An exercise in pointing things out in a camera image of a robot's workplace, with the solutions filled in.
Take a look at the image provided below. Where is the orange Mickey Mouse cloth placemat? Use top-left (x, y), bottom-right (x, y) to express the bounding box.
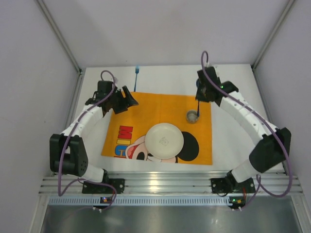
top-left (101, 92), bottom-right (213, 165)

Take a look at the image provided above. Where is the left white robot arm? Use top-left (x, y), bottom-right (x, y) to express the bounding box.
top-left (50, 81), bottom-right (138, 183)

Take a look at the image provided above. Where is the cream round plate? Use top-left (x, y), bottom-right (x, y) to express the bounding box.
top-left (145, 123), bottom-right (184, 159)

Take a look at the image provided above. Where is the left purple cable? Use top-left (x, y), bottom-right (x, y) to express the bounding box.
top-left (57, 70), bottom-right (118, 211)

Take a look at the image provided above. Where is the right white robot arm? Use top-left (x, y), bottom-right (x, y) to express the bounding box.
top-left (195, 66), bottom-right (291, 183)

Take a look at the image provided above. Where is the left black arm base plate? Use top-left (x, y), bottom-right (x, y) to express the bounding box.
top-left (82, 178), bottom-right (125, 194)

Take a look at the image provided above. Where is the aluminium frame post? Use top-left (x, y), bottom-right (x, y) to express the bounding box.
top-left (251, 0), bottom-right (296, 71)
top-left (34, 0), bottom-right (83, 73)

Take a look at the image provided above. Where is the aluminium mounting rail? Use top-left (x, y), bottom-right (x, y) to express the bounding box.
top-left (39, 171), bottom-right (303, 196)

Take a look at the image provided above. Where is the blue metallic fork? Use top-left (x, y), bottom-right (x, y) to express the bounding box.
top-left (134, 66), bottom-right (140, 92)

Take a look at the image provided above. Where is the right aluminium frame post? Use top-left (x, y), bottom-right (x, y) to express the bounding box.
top-left (251, 0), bottom-right (296, 71)

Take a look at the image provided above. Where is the left aluminium frame post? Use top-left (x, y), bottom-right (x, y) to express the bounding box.
top-left (34, 0), bottom-right (83, 73)

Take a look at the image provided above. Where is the slotted grey cable duct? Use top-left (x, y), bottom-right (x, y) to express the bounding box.
top-left (49, 196), bottom-right (245, 206)

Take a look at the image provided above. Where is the blue metallic spoon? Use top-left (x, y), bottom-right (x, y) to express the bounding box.
top-left (196, 79), bottom-right (200, 118)

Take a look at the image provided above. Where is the small speckled stone cup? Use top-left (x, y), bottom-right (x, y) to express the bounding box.
top-left (186, 110), bottom-right (199, 124)

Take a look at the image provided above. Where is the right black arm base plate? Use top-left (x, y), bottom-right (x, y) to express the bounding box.
top-left (210, 178), bottom-right (255, 195)

